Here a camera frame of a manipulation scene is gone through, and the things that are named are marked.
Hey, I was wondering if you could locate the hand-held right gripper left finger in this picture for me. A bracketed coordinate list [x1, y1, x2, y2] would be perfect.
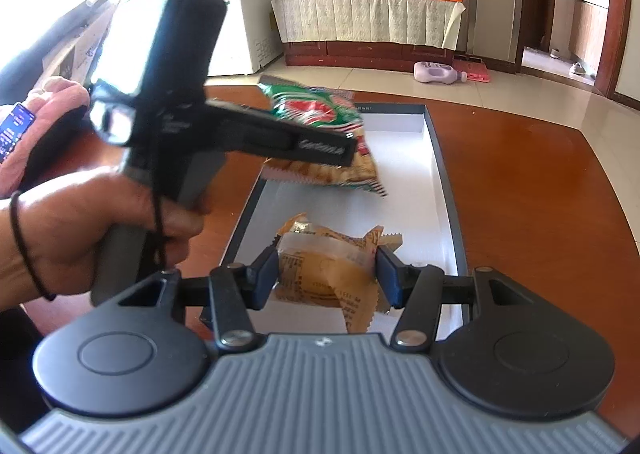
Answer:
[117, 247, 281, 353]

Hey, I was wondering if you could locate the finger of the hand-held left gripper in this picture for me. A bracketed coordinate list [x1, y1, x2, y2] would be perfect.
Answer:
[206, 101, 359, 169]

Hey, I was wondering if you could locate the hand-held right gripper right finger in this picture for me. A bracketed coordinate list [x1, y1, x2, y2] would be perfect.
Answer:
[375, 245, 523, 353]

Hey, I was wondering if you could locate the green cracker packet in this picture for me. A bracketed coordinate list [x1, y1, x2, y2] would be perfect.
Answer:
[256, 76, 389, 199]

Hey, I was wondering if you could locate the tan pastry packet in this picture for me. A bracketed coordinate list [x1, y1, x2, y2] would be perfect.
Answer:
[274, 213, 404, 335]

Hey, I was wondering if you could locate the dark-rimmed white box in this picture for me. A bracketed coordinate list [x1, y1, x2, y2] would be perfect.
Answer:
[199, 103, 474, 336]

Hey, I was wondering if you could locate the person's left forearm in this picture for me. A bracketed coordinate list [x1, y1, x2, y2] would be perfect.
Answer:
[0, 198, 40, 313]

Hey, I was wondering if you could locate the person's left hand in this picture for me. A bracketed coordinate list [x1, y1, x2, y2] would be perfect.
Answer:
[11, 165, 207, 300]

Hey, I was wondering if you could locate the white chest freezer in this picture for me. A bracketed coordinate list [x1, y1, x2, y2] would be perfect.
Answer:
[189, 0, 284, 78]

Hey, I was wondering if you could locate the printed cardboard box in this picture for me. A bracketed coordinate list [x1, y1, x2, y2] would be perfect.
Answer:
[42, 0, 121, 86]

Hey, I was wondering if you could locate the dark wooden television cabinet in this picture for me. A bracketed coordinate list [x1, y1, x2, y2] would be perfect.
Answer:
[284, 38, 469, 74]

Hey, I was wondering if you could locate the pink cloth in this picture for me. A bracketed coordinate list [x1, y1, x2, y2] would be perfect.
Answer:
[0, 76, 91, 200]

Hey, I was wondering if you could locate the dark cloth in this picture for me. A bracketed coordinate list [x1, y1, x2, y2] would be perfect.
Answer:
[22, 106, 96, 186]

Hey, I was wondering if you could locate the pale patterned tablecloth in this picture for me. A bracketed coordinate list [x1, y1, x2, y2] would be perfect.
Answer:
[270, 0, 466, 50]

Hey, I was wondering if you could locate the purple detergent bottle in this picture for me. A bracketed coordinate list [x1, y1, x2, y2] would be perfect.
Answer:
[413, 60, 469, 84]

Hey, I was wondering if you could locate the smartphone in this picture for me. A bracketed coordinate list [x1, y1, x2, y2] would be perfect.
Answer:
[0, 103, 37, 165]

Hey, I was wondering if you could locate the wooden kitchen cabinet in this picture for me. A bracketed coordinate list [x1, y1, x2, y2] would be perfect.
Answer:
[569, 0, 610, 74]

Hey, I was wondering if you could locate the black hair tie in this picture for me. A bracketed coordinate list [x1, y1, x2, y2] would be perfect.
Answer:
[8, 190, 57, 302]

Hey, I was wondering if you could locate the brown door frame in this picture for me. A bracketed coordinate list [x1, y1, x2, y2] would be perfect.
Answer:
[594, 0, 634, 98]

